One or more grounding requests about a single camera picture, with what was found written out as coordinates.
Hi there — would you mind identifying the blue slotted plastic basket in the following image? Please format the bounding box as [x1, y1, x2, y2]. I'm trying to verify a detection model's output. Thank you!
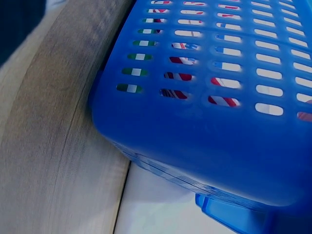
[88, 0, 312, 234]

